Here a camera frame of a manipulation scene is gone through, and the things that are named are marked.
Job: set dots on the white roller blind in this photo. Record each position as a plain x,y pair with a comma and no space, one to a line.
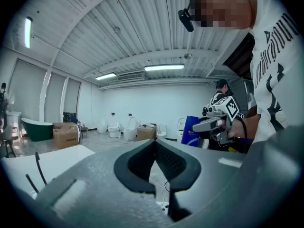
55,98
72,95
27,91

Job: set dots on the small white toilet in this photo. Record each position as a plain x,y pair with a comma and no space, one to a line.
161,135

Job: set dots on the white printed t-shirt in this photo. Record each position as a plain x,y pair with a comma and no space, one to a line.
280,68

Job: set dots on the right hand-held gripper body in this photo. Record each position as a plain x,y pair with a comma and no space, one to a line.
228,108

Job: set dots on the blue chair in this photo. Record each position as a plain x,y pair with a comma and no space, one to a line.
74,120

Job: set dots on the ceiling air vent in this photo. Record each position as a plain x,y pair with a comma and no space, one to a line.
130,76

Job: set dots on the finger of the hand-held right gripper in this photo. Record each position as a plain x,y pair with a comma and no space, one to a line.
206,125

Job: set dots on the flat cardboard box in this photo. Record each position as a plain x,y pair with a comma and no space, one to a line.
59,125

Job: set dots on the wooden stool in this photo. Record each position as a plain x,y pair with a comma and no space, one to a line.
84,128

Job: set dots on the person's head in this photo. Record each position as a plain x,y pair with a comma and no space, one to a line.
221,8

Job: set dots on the low white toilet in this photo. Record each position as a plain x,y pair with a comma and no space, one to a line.
114,130

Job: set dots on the white power strip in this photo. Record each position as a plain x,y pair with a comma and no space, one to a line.
165,206

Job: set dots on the person's right forearm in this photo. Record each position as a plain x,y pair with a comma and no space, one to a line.
253,127

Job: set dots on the blue bottle cap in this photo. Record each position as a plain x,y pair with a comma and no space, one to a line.
188,129

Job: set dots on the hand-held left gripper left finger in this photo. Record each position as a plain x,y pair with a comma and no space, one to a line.
99,186

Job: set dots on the white toilet with raised lid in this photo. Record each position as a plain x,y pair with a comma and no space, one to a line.
179,133

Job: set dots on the white toilet with raised seat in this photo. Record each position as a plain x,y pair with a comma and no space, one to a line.
129,133

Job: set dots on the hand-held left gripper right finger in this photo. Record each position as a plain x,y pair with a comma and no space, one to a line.
213,174

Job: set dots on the dark green bathtub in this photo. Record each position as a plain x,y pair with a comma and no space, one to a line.
38,130

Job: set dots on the black-legged chair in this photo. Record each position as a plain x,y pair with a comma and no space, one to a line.
7,130

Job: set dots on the egg-shaped white toilet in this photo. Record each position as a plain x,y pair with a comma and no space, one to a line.
102,128

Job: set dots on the open cardboard box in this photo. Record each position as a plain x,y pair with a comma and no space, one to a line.
65,139

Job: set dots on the person's right hand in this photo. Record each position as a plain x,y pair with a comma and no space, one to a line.
237,132

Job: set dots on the long ceiling light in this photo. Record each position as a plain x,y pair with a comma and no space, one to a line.
105,76
164,67
28,32

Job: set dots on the white vanity cabinet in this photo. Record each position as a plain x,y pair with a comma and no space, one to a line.
14,120

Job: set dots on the black head-mounted camera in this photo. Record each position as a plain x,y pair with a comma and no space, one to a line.
186,20

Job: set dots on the round ceiling fixture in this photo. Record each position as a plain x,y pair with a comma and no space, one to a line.
187,56

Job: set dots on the closed cardboard box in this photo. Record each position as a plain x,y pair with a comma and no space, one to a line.
146,134

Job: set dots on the ceiling smoke detector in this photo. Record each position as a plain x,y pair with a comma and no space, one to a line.
117,30

